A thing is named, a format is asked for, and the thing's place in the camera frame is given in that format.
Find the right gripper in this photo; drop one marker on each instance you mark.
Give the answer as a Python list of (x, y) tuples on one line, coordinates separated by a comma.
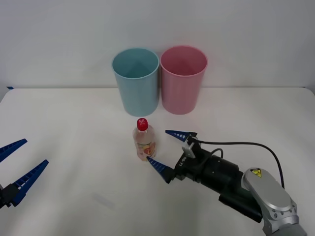
[(188, 168)]

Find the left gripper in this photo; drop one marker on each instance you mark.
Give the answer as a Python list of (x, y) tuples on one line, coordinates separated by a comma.
[(3, 197)]

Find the clear bottle with red cap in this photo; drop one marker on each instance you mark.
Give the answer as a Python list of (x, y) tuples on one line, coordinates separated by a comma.
[(145, 142)]

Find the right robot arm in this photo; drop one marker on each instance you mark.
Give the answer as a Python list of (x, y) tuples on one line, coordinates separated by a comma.
[(265, 194)]

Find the pink plastic bin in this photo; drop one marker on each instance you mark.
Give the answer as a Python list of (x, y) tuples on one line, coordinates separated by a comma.
[(180, 96)]

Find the pale blue plastic bin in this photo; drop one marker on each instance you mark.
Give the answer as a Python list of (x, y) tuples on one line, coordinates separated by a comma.
[(137, 96)]

